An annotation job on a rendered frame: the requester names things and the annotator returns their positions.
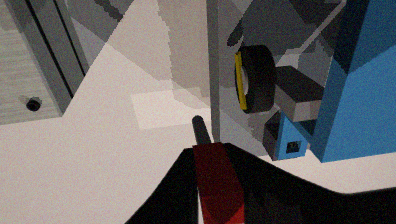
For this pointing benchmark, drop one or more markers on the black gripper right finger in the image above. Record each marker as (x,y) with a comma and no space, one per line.
(275,196)

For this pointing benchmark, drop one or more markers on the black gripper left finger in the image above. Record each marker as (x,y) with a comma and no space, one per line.
(175,199)

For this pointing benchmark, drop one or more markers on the red-headed stop pin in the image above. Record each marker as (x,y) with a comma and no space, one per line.
(220,192)

